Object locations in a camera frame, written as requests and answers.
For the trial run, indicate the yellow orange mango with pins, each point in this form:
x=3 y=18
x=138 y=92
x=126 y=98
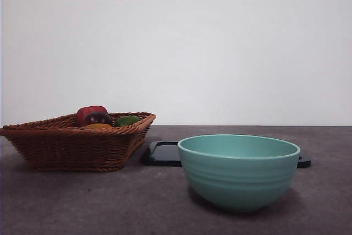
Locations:
x=97 y=126

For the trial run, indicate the teal bowl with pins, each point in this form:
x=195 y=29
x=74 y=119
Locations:
x=239 y=180

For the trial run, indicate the green fruit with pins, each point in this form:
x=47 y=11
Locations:
x=127 y=120

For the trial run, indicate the dark rectangular tray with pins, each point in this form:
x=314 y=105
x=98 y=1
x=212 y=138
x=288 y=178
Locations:
x=162 y=155

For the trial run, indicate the dark purple fruit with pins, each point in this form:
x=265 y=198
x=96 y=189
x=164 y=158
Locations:
x=97 y=118

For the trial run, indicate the red apple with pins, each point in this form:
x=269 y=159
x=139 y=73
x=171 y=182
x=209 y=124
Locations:
x=88 y=109

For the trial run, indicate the brown wicker basket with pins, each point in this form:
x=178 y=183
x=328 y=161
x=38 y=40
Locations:
x=68 y=147

